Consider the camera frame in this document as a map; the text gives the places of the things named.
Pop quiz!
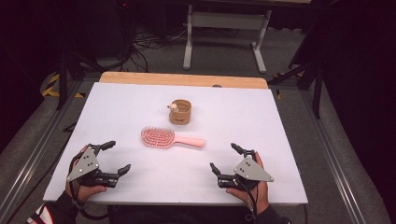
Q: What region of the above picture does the right hand-held gripper black cable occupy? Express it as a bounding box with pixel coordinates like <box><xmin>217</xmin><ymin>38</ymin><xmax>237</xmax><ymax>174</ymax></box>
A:
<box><xmin>236</xmin><ymin>180</ymin><xmax>260</xmax><ymax>222</ymax></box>

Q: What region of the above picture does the hand-held gripper black cable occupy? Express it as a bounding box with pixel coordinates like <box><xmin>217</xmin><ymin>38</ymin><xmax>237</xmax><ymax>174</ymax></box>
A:
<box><xmin>67</xmin><ymin>153</ymin><xmax>109</xmax><ymax>221</ymax></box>
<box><xmin>236</xmin><ymin>180</ymin><xmax>260</xmax><ymax>222</ymax></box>

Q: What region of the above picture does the pink hairbrush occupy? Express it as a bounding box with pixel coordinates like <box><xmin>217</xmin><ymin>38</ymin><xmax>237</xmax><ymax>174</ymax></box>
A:
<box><xmin>140</xmin><ymin>125</ymin><xmax>205</xmax><ymax>150</ymax></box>

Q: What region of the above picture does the grey metal desk frame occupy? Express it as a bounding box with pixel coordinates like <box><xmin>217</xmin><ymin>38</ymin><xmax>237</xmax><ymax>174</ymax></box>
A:
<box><xmin>182</xmin><ymin>3</ymin><xmax>273</xmax><ymax>75</ymax></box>

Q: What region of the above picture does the bundle of black floor cables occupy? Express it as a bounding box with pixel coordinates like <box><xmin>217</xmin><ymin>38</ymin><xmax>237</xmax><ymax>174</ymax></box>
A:
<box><xmin>122</xmin><ymin>26</ymin><xmax>189</xmax><ymax>73</ymax></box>

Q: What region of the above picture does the person's right hand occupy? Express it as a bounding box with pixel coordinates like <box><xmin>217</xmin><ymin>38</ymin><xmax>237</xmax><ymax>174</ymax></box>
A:
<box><xmin>226</xmin><ymin>151</ymin><xmax>276</xmax><ymax>216</ymax></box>

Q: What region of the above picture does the black tripod stand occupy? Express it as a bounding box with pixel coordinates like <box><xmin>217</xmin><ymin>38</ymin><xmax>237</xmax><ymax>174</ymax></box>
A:
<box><xmin>268</xmin><ymin>58</ymin><xmax>325</xmax><ymax>119</ymax></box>
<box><xmin>55</xmin><ymin>49</ymin><xmax>107</xmax><ymax>111</ymax></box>

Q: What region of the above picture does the white table cover board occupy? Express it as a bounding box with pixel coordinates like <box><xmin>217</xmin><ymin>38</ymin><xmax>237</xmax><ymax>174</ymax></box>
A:
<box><xmin>42</xmin><ymin>81</ymin><xmax>309</xmax><ymax>207</ymax></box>

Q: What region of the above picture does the aluminium floor rail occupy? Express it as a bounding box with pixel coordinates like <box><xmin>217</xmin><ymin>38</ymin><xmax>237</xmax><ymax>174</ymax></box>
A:
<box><xmin>0</xmin><ymin>78</ymin><xmax>86</xmax><ymax>219</ymax></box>
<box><xmin>298</xmin><ymin>89</ymin><xmax>369</xmax><ymax>224</ymax></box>

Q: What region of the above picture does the left hand-held gripper black cable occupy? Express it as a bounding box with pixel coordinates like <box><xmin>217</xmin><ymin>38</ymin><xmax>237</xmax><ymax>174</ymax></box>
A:
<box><xmin>67</xmin><ymin>153</ymin><xmax>109</xmax><ymax>221</ymax></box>

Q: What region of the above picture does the brown cup with animal figure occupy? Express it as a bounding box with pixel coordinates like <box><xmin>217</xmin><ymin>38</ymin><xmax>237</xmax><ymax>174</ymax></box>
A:
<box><xmin>167</xmin><ymin>98</ymin><xmax>192</xmax><ymax>126</ymax></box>

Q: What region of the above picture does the person's left hand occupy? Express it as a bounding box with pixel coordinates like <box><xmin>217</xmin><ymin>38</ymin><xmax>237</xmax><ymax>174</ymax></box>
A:
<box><xmin>64</xmin><ymin>145</ymin><xmax>108</xmax><ymax>205</ymax></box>

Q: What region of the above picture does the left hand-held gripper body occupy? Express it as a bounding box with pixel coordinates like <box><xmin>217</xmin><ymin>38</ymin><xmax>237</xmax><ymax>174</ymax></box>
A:
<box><xmin>65</xmin><ymin>143</ymin><xmax>120</xmax><ymax>189</ymax></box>

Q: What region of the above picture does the black equipment case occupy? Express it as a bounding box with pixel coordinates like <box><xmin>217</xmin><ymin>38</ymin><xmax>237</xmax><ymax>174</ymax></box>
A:
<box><xmin>88</xmin><ymin>0</ymin><xmax>134</xmax><ymax>59</ymax></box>

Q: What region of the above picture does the wooden table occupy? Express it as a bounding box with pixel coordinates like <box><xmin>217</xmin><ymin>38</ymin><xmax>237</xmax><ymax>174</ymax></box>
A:
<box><xmin>98</xmin><ymin>71</ymin><xmax>269</xmax><ymax>91</ymax></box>

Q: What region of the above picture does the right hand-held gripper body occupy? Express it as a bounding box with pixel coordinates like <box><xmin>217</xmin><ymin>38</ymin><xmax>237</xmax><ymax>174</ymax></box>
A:
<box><xmin>217</xmin><ymin>152</ymin><xmax>276</xmax><ymax>191</ymax></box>

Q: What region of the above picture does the yellow black hazard tape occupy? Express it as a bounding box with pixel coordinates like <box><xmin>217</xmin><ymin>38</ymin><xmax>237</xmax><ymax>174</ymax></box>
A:
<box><xmin>41</xmin><ymin>72</ymin><xmax>86</xmax><ymax>99</ymax></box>
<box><xmin>273</xmin><ymin>72</ymin><xmax>304</xmax><ymax>101</ymax></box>

